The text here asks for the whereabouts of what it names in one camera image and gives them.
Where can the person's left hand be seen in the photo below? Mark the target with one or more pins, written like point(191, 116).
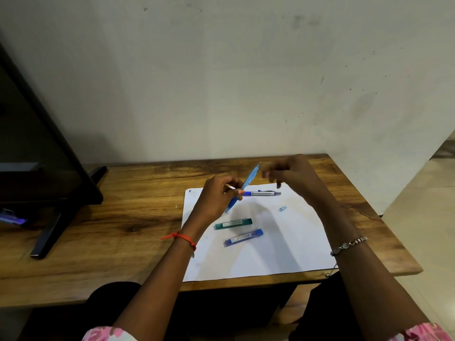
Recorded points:
point(209, 202)

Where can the person's right hand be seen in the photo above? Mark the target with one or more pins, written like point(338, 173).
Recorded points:
point(302, 173)

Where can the person's right fingers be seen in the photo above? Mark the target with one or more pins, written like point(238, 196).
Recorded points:
point(277, 172)

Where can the person's left thumb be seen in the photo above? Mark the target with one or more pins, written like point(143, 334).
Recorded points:
point(236, 194)

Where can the blue mechanical pencil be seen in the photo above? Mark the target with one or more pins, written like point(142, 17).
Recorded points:
point(250, 179)

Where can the person's right forearm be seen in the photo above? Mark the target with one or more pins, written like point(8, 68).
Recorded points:
point(366, 280)

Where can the person's left forearm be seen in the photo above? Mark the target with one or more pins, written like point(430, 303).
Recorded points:
point(160, 287)

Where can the silver and blue pen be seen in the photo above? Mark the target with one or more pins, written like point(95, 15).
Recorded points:
point(265, 193)

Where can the green pencil lead case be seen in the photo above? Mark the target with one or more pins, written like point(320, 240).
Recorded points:
point(233, 224)

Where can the blue pencil lead case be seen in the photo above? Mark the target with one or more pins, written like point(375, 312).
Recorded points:
point(243, 237)

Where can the white paper sheet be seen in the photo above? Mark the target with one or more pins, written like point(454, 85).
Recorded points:
point(284, 245)

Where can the person's black trousers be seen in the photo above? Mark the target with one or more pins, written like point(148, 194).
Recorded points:
point(220, 312)

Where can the black monitor stand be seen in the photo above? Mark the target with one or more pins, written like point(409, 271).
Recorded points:
point(53, 227)

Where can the pink floral left sleeve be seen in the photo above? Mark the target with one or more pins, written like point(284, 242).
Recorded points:
point(108, 334)

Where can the pink floral sleeve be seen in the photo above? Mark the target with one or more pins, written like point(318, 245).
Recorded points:
point(423, 333)
point(108, 334)

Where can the black monitor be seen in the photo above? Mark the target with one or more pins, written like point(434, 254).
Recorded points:
point(35, 149)

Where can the pink floral right sleeve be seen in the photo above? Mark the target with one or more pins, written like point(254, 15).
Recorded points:
point(423, 333)

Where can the blue plastic object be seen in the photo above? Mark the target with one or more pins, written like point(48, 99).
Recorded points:
point(10, 218)

